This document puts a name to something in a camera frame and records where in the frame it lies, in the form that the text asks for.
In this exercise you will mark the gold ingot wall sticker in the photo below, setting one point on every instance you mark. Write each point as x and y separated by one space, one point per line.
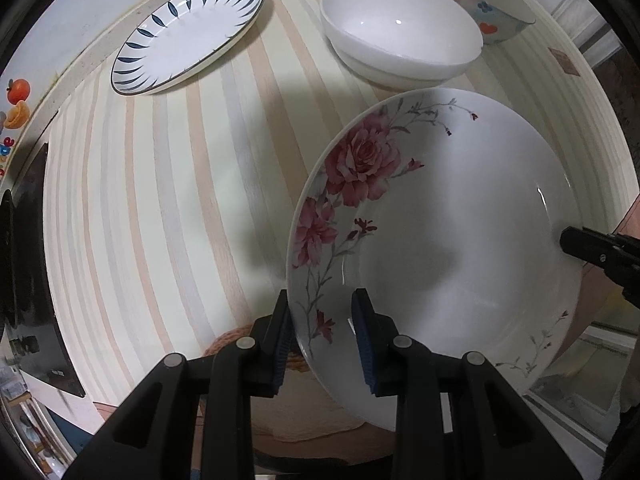
17 115

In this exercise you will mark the colourful festive wall sticker set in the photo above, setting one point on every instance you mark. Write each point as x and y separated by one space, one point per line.
5 147

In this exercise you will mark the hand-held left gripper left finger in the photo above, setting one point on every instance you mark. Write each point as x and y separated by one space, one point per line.
282 350

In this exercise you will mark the bowl with heart print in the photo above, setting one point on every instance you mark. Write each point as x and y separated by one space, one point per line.
492 27

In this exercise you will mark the large plain white bowl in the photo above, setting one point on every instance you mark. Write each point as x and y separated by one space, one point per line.
400 25

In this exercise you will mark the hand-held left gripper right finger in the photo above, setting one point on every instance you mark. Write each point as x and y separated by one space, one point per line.
362 340

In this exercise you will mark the persimmon wall sticker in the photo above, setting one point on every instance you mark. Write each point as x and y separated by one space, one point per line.
19 91

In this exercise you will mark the black gas stove top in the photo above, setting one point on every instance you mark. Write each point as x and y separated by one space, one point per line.
30 260

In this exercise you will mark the striped tablecloth with cat print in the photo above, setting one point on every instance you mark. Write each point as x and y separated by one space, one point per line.
175 210

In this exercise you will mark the white plate pink floral print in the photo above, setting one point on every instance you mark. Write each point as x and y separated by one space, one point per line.
450 210

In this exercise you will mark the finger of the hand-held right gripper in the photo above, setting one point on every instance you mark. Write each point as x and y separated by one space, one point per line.
580 242

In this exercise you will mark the oval plate blue leaf pattern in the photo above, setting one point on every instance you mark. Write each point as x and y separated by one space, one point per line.
185 35

